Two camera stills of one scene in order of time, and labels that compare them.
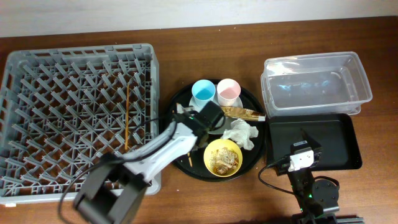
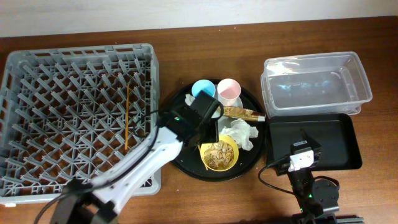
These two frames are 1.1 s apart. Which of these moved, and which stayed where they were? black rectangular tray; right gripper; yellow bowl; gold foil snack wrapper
Moved: yellow bowl
Stayed: gold foil snack wrapper; black rectangular tray; right gripper
